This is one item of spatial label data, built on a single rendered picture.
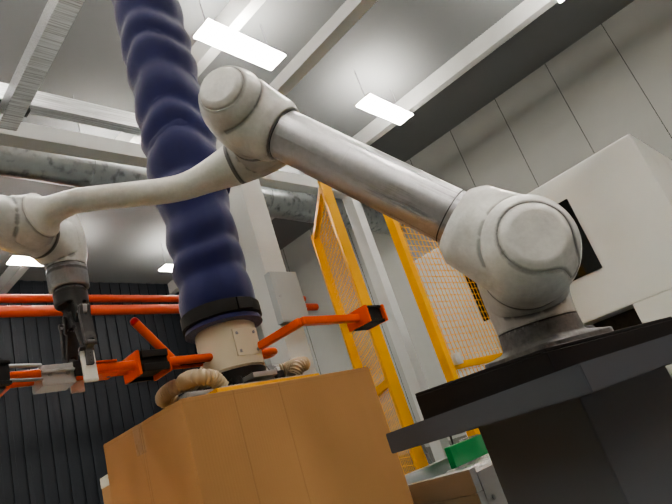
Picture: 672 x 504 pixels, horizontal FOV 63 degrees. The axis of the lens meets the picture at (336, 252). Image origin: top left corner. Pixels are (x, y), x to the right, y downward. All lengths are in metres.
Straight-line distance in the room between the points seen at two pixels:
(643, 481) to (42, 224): 1.20
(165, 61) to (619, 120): 9.55
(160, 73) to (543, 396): 1.48
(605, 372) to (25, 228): 1.10
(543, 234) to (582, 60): 10.59
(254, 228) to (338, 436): 1.96
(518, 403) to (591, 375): 0.13
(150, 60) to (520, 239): 1.42
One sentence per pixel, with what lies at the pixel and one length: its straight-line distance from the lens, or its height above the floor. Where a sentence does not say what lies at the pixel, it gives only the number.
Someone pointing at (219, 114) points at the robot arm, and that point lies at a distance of 1.06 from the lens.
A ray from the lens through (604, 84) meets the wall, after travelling 11.13.
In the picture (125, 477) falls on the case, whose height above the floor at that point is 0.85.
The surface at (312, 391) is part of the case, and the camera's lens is 1.43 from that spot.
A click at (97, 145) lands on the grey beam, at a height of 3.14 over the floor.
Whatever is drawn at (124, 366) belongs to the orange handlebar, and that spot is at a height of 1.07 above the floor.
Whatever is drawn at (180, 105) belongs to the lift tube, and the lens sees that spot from 1.82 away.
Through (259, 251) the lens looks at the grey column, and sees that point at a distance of 3.15.
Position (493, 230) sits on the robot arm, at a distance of 0.86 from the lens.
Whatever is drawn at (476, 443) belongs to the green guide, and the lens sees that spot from 2.64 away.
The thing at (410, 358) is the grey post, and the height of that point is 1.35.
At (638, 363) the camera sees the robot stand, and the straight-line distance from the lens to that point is 0.88.
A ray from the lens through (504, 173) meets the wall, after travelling 11.35.
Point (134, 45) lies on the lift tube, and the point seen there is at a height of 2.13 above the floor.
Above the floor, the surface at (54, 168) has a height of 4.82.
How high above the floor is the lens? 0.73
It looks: 20 degrees up
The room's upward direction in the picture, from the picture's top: 19 degrees counter-clockwise
